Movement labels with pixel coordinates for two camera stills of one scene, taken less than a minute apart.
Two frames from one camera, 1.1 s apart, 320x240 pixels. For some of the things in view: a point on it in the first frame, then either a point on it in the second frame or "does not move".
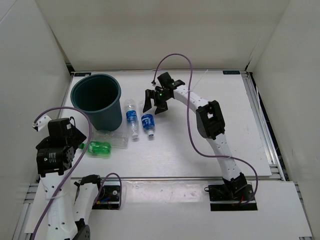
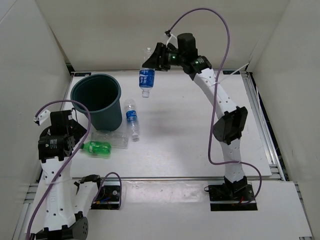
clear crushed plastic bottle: x=117 y=139 does not move
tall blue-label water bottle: x=131 y=116 does not move
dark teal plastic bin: x=99 y=95 does not move
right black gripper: x=150 y=94 -> x=154 y=61
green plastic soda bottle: x=97 y=147 does not move
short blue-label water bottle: x=148 y=123 -> x=146 y=80
